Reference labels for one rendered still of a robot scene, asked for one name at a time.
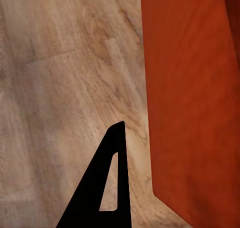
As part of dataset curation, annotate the storage box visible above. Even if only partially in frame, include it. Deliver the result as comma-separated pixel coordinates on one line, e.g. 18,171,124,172
141,0,240,228

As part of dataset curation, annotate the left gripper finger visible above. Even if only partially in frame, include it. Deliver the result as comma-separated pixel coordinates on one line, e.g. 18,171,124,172
56,121,132,228

